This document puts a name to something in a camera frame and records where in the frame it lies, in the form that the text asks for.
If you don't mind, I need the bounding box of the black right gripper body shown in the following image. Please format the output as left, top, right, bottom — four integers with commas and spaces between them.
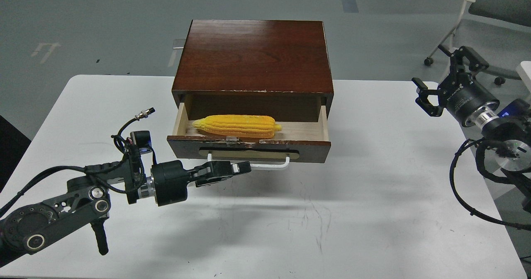
440, 74, 499, 127

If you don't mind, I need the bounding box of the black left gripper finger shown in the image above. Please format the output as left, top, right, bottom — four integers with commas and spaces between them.
198, 160, 251, 176
194, 173, 235, 187

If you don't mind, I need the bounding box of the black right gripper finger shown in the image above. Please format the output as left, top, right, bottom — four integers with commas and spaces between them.
442, 46, 490, 85
412, 78, 444, 117

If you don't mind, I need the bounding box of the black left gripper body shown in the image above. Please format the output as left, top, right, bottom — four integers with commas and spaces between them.
151, 160, 205, 206

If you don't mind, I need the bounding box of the yellow corn cob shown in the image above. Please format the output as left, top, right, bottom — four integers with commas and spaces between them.
192, 114, 283, 139

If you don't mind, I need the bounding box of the wooden drawer with white handle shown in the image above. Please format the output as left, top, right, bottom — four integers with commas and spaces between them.
167, 103, 331, 163

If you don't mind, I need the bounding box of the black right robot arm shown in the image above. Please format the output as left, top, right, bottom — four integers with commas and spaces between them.
412, 45, 531, 212

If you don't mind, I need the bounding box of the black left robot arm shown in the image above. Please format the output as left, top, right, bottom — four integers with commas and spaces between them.
1, 108, 251, 266

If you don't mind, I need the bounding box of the dark wooden drawer cabinet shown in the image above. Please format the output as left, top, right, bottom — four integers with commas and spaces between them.
171, 19, 334, 114

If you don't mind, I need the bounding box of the grey office chair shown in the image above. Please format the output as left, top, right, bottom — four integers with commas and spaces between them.
435, 0, 531, 85

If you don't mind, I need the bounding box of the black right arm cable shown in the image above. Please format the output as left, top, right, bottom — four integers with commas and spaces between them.
450, 139, 531, 231

